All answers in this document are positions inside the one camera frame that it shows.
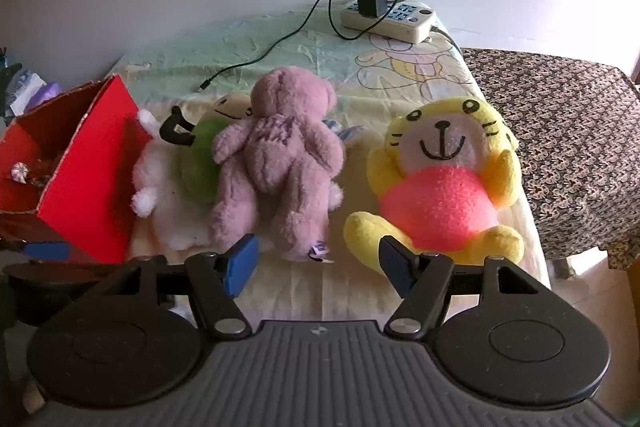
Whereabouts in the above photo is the green plush toy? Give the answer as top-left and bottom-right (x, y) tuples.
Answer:
(160, 93), (256, 205)

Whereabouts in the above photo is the white plush toy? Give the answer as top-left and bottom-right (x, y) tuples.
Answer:
(131, 107), (223, 254)

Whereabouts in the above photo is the purple packet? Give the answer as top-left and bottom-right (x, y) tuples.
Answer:
(27, 82), (63, 110)

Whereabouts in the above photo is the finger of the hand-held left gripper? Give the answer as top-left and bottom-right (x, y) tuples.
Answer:
(0, 234), (72, 264)

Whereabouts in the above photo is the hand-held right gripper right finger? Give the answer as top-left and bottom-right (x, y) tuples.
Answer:
(378, 237), (553, 342)

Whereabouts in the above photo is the white plastic packet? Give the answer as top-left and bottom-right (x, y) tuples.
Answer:
(9, 69), (48, 115)

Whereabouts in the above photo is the red cardboard box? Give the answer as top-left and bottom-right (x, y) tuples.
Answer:
(0, 74), (153, 265)

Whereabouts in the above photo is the pink teddy bear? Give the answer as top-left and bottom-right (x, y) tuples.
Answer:
(207, 67), (346, 264)

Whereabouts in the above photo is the pale printed bed sheet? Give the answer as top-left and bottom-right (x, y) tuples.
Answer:
(107, 0), (551, 323)

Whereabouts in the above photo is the white power strip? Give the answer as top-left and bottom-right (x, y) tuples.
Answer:
(341, 0), (437, 44)

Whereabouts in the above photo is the brown patterned cloth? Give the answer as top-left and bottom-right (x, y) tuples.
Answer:
(460, 47), (640, 270)

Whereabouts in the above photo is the yellow tiger plush toy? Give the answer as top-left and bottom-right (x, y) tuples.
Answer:
(344, 96), (526, 277)

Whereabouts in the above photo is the white plush with blue ears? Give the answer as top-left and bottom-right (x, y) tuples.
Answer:
(322, 119), (362, 144)

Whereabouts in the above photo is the black charging cable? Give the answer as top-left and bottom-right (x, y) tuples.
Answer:
(199, 0), (405, 94)

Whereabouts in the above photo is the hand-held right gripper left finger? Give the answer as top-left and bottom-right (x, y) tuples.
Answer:
(107, 234), (261, 342)

